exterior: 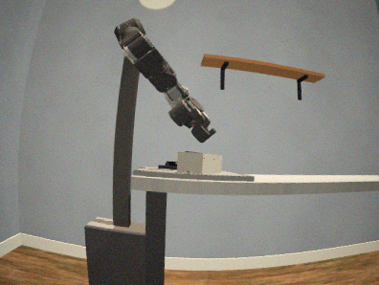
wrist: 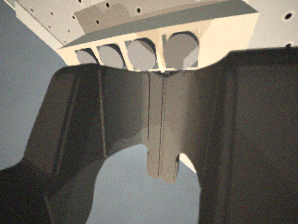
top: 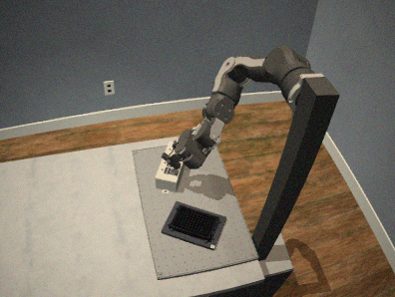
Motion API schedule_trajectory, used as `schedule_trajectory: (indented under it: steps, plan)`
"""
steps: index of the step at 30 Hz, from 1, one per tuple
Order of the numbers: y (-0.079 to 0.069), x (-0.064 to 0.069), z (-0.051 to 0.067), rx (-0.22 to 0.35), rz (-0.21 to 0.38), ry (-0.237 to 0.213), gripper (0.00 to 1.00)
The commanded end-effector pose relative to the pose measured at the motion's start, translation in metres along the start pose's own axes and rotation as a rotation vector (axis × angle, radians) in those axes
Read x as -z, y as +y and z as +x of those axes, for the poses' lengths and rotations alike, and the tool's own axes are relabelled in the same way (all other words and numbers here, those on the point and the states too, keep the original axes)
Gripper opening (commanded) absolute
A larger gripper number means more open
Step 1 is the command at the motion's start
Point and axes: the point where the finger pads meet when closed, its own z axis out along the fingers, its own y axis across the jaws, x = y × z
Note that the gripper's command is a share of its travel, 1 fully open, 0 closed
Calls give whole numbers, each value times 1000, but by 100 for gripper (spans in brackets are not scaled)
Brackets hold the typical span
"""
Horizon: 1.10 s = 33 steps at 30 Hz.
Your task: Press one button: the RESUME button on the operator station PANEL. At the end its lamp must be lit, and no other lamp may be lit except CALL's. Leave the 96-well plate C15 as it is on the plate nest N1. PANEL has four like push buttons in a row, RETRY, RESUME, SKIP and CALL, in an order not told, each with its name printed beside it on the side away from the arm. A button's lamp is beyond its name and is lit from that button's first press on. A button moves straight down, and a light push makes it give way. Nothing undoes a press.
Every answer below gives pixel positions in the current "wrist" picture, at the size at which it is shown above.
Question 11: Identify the grey perforated base plate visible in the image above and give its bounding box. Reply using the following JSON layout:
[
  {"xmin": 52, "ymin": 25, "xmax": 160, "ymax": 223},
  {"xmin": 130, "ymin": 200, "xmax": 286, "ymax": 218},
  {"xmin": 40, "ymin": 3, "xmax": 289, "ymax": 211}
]
[{"xmin": 14, "ymin": 0, "xmax": 298, "ymax": 49}]

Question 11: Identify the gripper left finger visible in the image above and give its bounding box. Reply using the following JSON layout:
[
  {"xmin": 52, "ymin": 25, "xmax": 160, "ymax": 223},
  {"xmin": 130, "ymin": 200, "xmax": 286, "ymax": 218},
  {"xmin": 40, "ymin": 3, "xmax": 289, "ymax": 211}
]
[{"xmin": 0, "ymin": 63, "xmax": 167, "ymax": 224}]

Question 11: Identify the cream button panel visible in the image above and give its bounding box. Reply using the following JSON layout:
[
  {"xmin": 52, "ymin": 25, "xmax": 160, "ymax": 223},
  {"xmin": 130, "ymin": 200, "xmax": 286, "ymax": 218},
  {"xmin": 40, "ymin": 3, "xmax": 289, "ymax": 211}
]
[{"xmin": 56, "ymin": 0, "xmax": 260, "ymax": 74}]

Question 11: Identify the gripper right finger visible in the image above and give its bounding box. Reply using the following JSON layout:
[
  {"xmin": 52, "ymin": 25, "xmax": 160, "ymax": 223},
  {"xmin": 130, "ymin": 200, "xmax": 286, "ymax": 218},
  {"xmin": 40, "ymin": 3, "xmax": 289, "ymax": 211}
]
[{"xmin": 161, "ymin": 46, "xmax": 298, "ymax": 224}]

